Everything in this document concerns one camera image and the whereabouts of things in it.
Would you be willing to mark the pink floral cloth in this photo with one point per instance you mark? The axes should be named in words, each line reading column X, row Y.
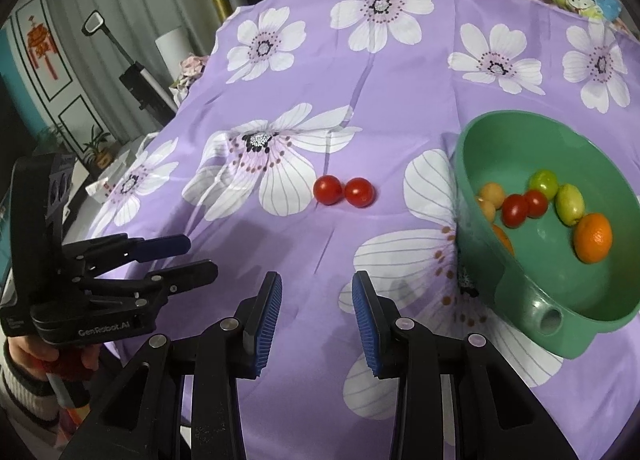
column 192, row 69

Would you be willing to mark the green jujube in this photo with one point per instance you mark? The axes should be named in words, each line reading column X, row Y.
column 544, row 183
column 570, row 204

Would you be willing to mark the white cylinder lamp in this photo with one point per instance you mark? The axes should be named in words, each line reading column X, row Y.
column 172, row 47

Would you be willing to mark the red cherry tomato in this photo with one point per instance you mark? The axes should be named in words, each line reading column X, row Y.
column 359, row 192
column 327, row 190
column 515, row 210
column 536, row 203

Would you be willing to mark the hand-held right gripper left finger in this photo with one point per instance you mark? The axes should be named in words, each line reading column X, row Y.
column 265, row 325

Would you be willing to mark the green plastic bowl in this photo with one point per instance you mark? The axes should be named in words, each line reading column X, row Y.
column 550, row 270

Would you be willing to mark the potted plant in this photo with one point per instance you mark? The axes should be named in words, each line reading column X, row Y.
column 97, row 139

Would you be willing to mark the yellow kumquat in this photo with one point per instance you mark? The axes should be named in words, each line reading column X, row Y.
column 486, row 211
column 492, row 194

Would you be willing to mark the white plastic bag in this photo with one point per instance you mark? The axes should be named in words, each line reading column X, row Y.
column 112, row 169

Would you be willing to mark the mandarin orange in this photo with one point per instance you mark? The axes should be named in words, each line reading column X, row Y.
column 592, row 238
column 502, row 240

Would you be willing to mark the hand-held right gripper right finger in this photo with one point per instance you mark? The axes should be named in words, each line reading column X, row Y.
column 365, row 325

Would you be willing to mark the person's left hand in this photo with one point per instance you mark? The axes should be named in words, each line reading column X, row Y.
column 32, row 351

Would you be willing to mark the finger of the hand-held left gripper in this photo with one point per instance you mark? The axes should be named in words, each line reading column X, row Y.
column 165, row 246
column 195, row 274

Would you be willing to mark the red knot wall ornament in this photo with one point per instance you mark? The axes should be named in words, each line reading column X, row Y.
column 42, row 44

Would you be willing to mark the person's left forearm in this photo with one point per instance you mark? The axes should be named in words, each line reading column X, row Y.
column 25, row 400

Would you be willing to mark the purple floral tablecloth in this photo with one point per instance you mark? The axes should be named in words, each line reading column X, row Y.
column 400, row 89

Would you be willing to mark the black phone stand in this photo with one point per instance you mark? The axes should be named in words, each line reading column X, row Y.
column 140, row 84

